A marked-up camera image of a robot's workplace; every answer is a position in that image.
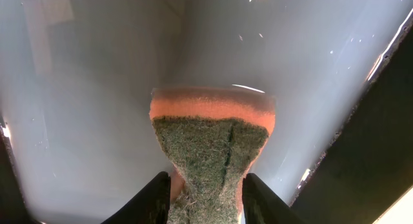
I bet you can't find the green and orange sponge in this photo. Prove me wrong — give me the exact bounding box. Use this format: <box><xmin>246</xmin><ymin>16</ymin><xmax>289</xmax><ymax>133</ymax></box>
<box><xmin>149</xmin><ymin>87</ymin><xmax>276</xmax><ymax>223</ymax></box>

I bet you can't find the black water tray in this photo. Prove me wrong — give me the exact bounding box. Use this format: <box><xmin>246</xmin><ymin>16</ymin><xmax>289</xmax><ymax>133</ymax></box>
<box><xmin>1</xmin><ymin>0</ymin><xmax>412</xmax><ymax>223</ymax></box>

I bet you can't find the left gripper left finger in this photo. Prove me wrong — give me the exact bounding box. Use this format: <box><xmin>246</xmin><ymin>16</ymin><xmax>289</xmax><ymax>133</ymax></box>
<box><xmin>102</xmin><ymin>172</ymin><xmax>171</xmax><ymax>224</ymax></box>

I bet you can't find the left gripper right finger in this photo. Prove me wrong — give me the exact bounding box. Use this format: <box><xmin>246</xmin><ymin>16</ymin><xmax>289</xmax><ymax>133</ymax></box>
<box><xmin>242</xmin><ymin>173</ymin><xmax>305</xmax><ymax>224</ymax></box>

